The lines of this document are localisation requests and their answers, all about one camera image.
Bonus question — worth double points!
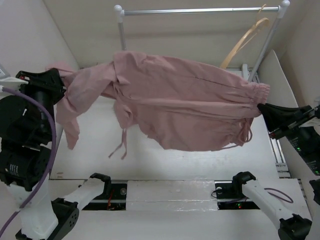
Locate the white clothes rack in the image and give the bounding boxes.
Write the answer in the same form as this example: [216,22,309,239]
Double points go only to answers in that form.
[111,0,290,82]

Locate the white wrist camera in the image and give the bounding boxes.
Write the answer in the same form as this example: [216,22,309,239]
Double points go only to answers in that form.
[0,65,25,90]
[299,97,320,131]

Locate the beige wooden hanger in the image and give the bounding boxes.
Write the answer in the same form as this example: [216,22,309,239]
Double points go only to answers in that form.
[219,4,270,69]

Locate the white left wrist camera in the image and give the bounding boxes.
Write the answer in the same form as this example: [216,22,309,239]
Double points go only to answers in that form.
[0,65,25,90]

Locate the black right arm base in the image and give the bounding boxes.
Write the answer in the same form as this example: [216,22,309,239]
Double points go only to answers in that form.
[211,181,260,210]

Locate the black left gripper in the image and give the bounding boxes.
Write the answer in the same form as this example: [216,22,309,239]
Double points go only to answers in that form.
[14,65,71,135]

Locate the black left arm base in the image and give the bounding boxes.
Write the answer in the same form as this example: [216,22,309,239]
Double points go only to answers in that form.
[83,181,128,211]

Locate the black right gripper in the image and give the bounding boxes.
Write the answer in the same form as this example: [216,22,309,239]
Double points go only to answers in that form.
[259,98,320,172]

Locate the pink trousers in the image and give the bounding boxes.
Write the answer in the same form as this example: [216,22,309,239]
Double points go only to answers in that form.
[50,51,270,152]

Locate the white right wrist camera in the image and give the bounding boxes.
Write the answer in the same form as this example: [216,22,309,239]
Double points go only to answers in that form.
[299,97,320,131]

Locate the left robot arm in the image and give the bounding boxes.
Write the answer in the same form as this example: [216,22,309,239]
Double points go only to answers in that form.
[0,68,112,240]

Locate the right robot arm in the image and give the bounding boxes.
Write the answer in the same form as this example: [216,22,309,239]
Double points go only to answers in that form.
[231,103,320,240]

